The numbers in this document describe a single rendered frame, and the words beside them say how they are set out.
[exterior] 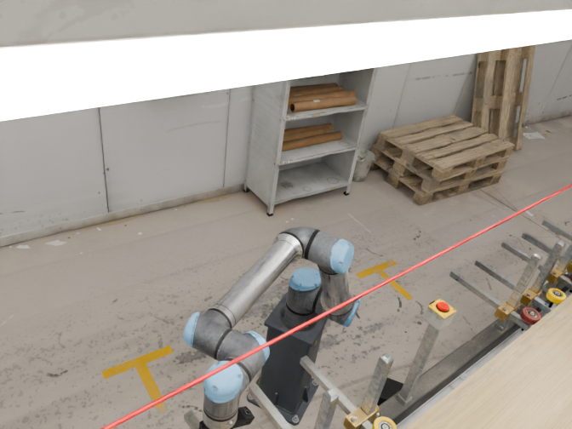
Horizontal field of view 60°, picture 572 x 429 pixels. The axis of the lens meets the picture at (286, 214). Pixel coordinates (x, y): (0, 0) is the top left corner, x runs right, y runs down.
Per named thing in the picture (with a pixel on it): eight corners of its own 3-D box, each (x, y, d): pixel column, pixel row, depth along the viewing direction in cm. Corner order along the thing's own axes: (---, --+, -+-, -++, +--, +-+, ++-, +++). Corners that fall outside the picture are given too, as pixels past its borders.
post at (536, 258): (494, 328, 244) (533, 253, 217) (497, 325, 246) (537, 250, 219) (500, 333, 242) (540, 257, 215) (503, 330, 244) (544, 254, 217)
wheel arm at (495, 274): (473, 265, 268) (476, 260, 266) (477, 264, 270) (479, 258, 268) (548, 316, 242) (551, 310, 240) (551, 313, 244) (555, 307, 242)
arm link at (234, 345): (238, 320, 135) (212, 350, 125) (275, 339, 131) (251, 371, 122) (236, 343, 140) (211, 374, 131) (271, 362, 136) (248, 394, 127)
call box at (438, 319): (422, 320, 176) (428, 305, 171) (434, 313, 180) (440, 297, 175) (437, 333, 172) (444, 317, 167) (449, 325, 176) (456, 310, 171)
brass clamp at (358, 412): (341, 423, 177) (344, 414, 174) (367, 405, 185) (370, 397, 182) (353, 437, 173) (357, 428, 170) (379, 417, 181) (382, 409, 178)
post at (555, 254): (517, 312, 259) (557, 241, 233) (520, 311, 261) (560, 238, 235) (523, 317, 257) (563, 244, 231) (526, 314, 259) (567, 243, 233)
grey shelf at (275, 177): (243, 191, 448) (259, 11, 362) (320, 172, 495) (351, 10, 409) (269, 216, 419) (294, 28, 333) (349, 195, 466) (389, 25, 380)
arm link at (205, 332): (292, 212, 183) (178, 321, 130) (323, 224, 179) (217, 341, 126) (288, 237, 189) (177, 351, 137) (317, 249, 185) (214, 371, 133)
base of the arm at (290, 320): (272, 321, 240) (275, 306, 235) (289, 298, 255) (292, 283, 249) (308, 337, 234) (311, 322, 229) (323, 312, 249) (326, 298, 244)
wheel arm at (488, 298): (448, 277, 252) (450, 271, 250) (452, 275, 254) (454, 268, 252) (525, 332, 226) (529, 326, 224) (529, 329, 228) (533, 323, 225)
